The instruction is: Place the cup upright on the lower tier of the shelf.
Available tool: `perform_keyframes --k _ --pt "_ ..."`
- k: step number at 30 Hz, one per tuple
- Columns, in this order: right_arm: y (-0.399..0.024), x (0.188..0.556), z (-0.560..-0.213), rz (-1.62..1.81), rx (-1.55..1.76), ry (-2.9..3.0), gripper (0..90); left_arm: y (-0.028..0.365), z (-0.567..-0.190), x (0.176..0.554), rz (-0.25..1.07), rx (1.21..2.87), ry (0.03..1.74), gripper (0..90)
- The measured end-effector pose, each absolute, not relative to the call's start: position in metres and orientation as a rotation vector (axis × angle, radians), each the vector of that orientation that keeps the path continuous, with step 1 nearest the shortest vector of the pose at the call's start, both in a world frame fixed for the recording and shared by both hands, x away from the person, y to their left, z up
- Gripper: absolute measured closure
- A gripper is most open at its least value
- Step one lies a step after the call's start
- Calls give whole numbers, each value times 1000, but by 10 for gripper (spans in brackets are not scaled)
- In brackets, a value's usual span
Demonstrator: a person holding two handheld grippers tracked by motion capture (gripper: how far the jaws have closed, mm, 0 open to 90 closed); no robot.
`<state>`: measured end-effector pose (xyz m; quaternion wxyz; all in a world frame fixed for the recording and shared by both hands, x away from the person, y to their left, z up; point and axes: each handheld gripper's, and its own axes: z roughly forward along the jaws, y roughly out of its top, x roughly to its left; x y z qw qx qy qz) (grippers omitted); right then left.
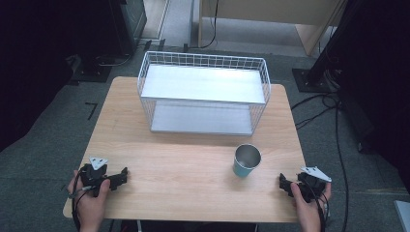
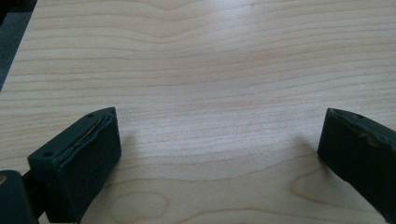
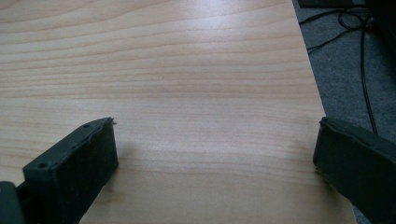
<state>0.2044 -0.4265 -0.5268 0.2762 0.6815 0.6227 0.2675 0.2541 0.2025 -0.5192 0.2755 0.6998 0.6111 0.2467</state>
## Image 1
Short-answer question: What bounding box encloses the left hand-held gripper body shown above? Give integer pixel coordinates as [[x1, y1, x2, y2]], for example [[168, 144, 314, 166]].
[[78, 157, 112, 198]]

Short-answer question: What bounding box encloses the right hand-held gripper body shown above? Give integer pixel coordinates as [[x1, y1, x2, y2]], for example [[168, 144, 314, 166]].
[[295, 165, 333, 204]]

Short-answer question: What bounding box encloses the teal metal cup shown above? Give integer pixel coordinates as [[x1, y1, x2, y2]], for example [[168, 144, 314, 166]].
[[232, 143, 263, 179]]

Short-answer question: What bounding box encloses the white wire shelf rack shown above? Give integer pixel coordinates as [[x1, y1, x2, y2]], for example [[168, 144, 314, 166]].
[[136, 50, 272, 136]]

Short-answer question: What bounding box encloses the person's right hand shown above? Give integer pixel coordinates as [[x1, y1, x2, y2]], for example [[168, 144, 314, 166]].
[[289, 181, 333, 231]]

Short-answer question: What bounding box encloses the person's left hand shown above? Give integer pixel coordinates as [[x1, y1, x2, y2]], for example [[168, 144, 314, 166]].
[[67, 170, 111, 228]]

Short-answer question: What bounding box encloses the white box corner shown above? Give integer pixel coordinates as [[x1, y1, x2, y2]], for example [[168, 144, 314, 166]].
[[393, 199, 410, 232]]

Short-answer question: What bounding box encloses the black metal stand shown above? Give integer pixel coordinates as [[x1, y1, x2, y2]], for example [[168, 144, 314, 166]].
[[291, 0, 368, 95]]

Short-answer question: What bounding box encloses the dark curtain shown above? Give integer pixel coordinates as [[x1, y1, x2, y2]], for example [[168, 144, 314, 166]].
[[0, 0, 112, 153], [335, 0, 410, 194]]

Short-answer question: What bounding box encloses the black equipment case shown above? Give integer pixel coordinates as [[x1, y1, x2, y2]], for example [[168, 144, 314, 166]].
[[107, 0, 148, 56]]

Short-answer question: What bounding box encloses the light wooden cabinet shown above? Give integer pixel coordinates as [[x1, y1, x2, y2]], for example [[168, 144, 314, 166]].
[[197, 0, 350, 58]]

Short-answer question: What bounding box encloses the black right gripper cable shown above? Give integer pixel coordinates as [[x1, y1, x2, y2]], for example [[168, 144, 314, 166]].
[[303, 179, 331, 232]]

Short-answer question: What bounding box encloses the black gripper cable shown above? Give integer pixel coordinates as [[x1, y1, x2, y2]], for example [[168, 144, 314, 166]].
[[67, 169, 98, 232], [303, 179, 331, 232]]

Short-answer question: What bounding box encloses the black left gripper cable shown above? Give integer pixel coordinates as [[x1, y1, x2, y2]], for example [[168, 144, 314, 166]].
[[67, 169, 98, 232]]

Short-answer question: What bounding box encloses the black floor cable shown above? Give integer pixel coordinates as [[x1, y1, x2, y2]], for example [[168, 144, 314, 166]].
[[290, 92, 351, 232]]

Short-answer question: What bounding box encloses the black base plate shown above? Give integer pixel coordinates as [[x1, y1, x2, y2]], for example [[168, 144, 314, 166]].
[[66, 53, 113, 84]]

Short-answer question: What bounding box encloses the black hanging cable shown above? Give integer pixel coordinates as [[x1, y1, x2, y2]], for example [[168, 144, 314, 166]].
[[183, 0, 220, 53]]

